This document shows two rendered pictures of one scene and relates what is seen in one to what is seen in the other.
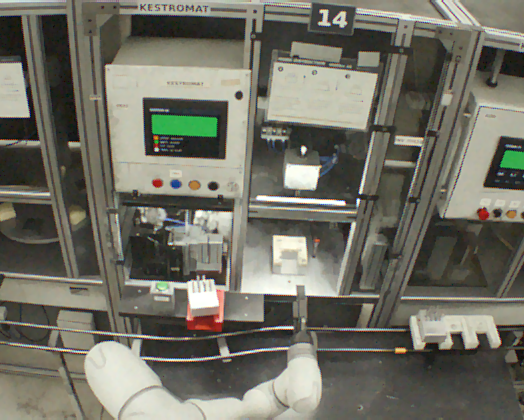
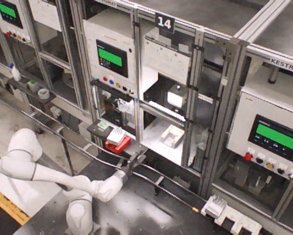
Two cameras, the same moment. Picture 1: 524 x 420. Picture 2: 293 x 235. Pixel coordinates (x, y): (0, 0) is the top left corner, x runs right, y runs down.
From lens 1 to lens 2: 1.11 m
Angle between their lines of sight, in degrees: 30
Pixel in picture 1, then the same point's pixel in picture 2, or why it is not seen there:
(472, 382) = not seen: outside the picture
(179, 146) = (109, 65)
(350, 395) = (163, 217)
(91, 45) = (77, 8)
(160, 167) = (106, 72)
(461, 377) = not seen: outside the picture
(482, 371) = not seen: outside the picture
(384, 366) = (191, 215)
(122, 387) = (13, 145)
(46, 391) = (71, 155)
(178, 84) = (107, 37)
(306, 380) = (107, 186)
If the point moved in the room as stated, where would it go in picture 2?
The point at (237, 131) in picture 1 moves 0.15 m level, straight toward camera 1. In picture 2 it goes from (131, 67) to (115, 79)
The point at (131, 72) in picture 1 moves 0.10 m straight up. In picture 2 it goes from (91, 26) to (89, 11)
